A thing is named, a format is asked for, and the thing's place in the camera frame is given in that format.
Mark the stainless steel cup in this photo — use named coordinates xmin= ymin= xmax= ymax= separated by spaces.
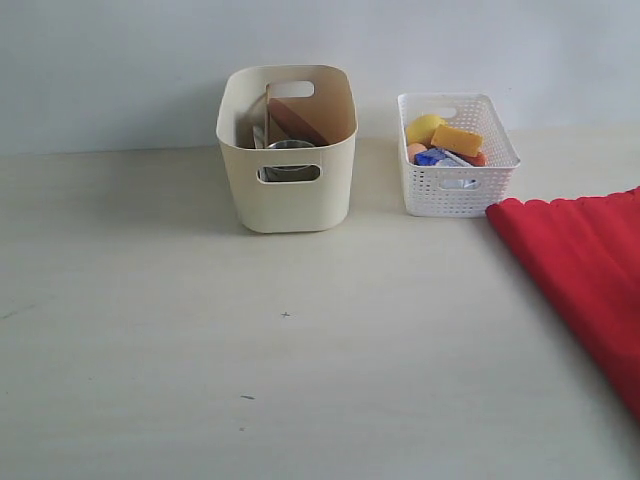
xmin=259 ymin=139 xmax=320 ymax=183

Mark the brown wooden plate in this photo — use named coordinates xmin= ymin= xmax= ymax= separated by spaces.
xmin=267 ymin=98 xmax=329 ymax=147

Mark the brown egg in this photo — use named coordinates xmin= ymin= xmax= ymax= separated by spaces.
xmin=407 ymin=143 xmax=427 ymax=164

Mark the blue white milk carton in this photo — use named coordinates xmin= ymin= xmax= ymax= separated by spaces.
xmin=413 ymin=147 xmax=479 ymax=190

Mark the cream plastic storage bin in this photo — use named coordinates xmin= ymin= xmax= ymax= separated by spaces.
xmin=216 ymin=65 xmax=358 ymax=233

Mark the yellow lemon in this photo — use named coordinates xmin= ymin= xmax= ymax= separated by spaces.
xmin=405 ymin=114 xmax=447 ymax=146

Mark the wooden chopstick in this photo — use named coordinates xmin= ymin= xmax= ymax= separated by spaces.
xmin=264 ymin=83 xmax=271 ymax=148

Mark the yellow cheese wedge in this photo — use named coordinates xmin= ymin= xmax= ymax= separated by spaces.
xmin=430 ymin=125 xmax=484 ymax=157

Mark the fried chicken nugget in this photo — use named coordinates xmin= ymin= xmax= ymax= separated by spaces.
xmin=464 ymin=152 xmax=488 ymax=167

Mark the red scalloped cloth mat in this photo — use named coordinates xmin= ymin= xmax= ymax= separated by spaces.
xmin=486 ymin=189 xmax=639 ymax=416

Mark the steel table knife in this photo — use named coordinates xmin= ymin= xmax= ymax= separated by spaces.
xmin=252 ymin=125 xmax=265 ymax=149

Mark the white perforated plastic basket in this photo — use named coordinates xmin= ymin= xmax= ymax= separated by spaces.
xmin=397 ymin=93 xmax=520 ymax=218

